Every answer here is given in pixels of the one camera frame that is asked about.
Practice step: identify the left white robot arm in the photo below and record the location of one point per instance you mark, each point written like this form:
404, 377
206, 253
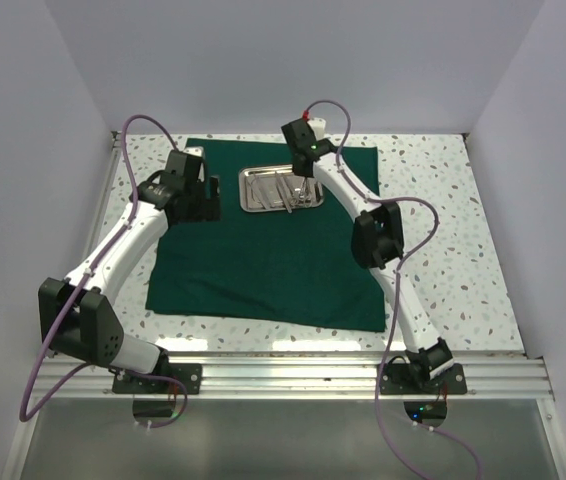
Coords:
77, 317

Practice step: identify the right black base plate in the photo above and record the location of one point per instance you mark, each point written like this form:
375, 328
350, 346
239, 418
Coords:
397, 379

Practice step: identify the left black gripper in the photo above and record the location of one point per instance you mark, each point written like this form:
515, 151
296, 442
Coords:
209, 208

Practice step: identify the dark green surgical cloth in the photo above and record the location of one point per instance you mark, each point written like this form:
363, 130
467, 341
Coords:
289, 267

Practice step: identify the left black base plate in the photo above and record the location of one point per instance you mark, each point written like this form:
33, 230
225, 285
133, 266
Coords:
168, 378

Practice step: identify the steel instrument tray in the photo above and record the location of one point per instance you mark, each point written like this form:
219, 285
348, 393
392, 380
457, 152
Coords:
258, 192

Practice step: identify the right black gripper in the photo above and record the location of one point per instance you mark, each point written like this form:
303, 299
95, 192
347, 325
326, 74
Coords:
296, 172

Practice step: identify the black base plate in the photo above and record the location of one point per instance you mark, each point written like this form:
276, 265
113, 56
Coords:
397, 379
168, 378

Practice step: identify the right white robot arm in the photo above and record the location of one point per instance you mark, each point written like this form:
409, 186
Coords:
377, 245

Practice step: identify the aluminium mounting rail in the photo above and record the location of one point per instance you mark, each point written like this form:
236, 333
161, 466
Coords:
351, 375

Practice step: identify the steel scissors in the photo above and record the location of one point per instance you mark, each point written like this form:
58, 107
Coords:
305, 194

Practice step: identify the steel forceps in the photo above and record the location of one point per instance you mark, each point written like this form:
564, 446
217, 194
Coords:
284, 191

